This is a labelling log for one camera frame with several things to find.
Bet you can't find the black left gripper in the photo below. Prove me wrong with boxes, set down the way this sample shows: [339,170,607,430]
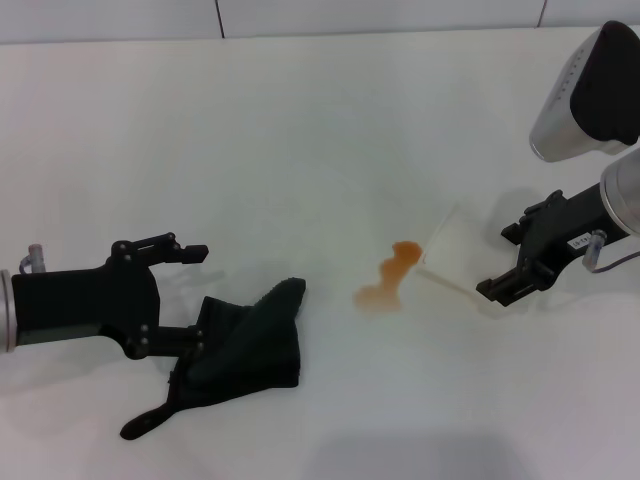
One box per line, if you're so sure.
[10,231,210,360]

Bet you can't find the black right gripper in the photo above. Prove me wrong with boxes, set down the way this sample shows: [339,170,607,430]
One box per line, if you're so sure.
[476,183,627,305]

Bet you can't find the white paper cup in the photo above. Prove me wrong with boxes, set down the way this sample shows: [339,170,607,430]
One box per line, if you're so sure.
[413,201,506,319]

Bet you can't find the dark blue rag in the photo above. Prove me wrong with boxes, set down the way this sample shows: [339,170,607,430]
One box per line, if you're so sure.
[119,276,308,442]

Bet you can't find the orange brown liquid stain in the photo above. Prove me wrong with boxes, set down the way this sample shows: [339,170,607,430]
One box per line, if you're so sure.
[352,240,426,316]

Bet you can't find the right wrist cable plug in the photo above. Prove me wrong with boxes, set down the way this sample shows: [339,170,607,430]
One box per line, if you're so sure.
[582,229,640,275]

